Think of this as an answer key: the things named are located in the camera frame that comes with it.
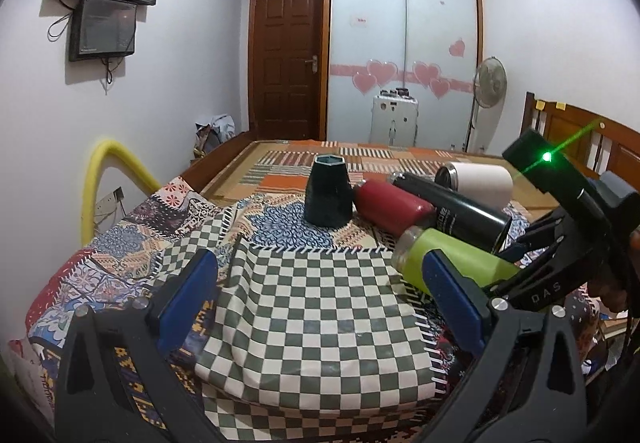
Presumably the lime green glass bottle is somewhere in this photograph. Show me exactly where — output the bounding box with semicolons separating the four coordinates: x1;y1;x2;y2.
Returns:
392;226;520;295

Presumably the dark green faceted cup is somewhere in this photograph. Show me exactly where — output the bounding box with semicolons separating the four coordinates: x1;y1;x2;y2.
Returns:
304;154;352;229

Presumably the right hand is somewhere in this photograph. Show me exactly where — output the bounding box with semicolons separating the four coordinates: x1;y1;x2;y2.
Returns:
587;229;639;313

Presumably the white thermos bottle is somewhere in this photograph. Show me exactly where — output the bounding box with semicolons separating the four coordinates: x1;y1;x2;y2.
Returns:
434;162;513;210

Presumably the black thermos bottle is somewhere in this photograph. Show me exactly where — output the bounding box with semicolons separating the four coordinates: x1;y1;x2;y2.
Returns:
387;172;512;253

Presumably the wooden bed headboard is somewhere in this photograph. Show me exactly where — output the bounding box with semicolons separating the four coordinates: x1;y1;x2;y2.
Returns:
521;92;640;190

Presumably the colourful patchwork cloth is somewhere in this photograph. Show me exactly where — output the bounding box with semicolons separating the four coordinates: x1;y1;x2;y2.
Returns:
28;178;474;442

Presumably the red thermos bottle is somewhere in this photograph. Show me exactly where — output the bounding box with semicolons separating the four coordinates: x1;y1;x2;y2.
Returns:
352;180;436;238

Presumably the white standing fan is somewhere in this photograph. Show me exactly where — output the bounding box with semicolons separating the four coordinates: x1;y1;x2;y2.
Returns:
465;56;508;153

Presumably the yellow foam tube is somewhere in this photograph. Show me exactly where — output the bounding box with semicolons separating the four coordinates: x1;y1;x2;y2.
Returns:
79;139;160;246

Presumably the striped patchwork bed mat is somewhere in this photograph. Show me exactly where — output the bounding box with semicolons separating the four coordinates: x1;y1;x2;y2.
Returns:
199;138;557;224

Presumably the clothes pile in corner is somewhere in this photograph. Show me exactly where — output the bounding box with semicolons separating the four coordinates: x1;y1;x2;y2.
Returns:
193;114;236;159

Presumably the frosted sliding wardrobe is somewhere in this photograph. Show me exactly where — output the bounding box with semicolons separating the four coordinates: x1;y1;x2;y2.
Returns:
326;0;478;151

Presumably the brown wooden door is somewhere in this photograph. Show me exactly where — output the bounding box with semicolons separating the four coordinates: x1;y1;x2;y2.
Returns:
247;0;322;140

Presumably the wall power socket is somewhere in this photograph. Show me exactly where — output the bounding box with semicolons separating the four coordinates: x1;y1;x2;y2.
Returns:
94;188;124;220

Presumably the small wall monitor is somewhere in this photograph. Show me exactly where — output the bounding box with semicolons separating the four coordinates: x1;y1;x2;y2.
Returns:
67;0;138;62

